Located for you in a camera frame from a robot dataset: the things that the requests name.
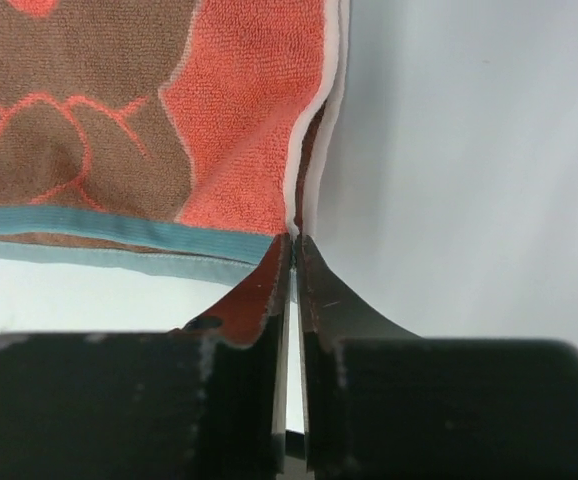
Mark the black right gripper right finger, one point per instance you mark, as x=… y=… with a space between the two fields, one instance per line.
x=384 y=403

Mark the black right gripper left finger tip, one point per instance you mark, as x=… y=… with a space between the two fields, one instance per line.
x=206 y=401

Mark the orange towel with teal trim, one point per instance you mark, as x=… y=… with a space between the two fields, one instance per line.
x=174 y=138

